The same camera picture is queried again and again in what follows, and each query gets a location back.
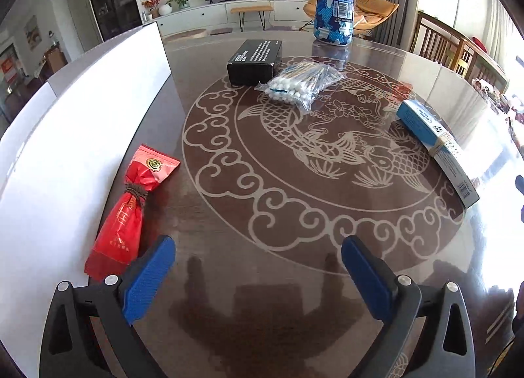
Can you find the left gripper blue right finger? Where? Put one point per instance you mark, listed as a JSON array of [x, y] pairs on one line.
[[388, 300]]

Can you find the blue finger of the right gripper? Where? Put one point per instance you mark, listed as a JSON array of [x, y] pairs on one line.
[[519, 184]]

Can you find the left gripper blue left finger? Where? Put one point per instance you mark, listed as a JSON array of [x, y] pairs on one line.
[[121, 300]]

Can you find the red snack packet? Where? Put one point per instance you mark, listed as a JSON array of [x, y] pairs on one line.
[[118, 241]]

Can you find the blue white ointment box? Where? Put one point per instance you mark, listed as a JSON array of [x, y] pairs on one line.
[[442, 146]]

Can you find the white cardboard storage box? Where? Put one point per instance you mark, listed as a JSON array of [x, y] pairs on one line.
[[65, 161]]

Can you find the wooden dining chair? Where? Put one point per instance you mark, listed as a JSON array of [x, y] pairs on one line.
[[438, 42]]

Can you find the cotton swabs bag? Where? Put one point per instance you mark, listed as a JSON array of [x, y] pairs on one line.
[[300, 84]]

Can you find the orange lounge chair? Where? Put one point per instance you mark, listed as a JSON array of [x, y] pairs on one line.
[[369, 14]]

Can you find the black rectangular box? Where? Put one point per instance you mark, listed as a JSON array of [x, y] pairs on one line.
[[255, 62]]

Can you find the white tv cabinet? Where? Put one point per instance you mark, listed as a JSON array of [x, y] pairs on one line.
[[286, 13]]

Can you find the red flower vase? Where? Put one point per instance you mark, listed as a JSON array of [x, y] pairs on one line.
[[152, 6]]

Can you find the wooden bench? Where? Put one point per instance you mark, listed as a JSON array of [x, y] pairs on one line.
[[260, 10]]

